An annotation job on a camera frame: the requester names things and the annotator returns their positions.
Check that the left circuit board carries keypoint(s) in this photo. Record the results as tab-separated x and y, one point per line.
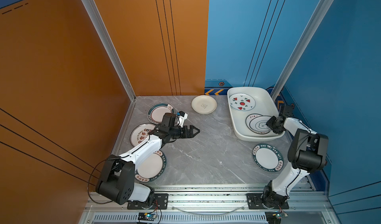
147	218

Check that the green lettered plate front left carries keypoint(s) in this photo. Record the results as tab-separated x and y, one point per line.
152	168

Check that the white plastic bin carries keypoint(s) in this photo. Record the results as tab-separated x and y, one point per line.
265	106

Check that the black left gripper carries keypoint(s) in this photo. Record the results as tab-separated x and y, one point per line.
190	131

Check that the cream plain plate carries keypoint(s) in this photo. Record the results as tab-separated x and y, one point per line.
204	104

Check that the aluminium rail frame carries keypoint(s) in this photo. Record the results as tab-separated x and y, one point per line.
215	204

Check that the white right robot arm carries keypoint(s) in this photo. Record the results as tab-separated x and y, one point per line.
307	154

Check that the circuit board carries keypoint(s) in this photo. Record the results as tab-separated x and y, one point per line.
147	218
275	217

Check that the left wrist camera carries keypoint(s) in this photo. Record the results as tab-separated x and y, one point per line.
181	116

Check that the right circuit board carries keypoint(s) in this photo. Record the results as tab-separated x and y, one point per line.
275	217

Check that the green rim plate back left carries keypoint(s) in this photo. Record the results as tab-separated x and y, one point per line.
156	112

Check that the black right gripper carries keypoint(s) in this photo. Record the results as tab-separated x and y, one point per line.
269	123

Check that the green lettered plate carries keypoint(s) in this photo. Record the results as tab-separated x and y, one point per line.
268	158
152	168

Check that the watermelon pattern plate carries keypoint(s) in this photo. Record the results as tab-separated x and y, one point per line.
242	102

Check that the green clover outline plate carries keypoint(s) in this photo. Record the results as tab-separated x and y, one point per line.
259	125

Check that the green lettered plate right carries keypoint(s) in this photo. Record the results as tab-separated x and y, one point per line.
268	158

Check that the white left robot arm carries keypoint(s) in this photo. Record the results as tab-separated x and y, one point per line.
117	178

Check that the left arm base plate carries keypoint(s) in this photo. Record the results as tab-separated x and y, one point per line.
160	201

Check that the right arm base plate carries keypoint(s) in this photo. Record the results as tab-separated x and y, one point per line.
254	201

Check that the red chinese characters plate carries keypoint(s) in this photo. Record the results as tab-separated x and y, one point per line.
140	134

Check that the orange sunburst plate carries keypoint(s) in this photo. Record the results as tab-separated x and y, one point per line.
249	118

